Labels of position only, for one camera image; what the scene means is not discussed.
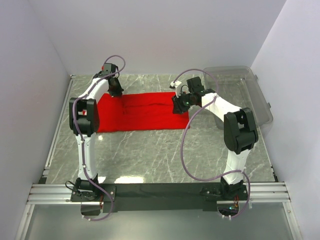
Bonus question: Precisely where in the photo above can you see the red t shirt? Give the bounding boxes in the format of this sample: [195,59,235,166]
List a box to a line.
[97,92,189,133]

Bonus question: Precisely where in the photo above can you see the clear plastic storage bin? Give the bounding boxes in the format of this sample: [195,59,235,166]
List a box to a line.
[203,66,274,127]

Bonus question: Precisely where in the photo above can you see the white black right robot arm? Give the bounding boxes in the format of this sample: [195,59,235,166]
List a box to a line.
[170,77,259,198]

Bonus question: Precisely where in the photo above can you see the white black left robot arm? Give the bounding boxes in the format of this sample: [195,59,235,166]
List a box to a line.
[69,63,124,201]

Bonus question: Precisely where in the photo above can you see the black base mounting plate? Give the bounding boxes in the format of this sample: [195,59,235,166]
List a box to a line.
[70,182,248,213]

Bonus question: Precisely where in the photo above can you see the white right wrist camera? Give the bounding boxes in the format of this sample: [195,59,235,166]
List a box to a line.
[169,80,183,98]

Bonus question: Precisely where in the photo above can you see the aluminium front frame rail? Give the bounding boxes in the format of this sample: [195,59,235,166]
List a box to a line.
[26,182,291,205]

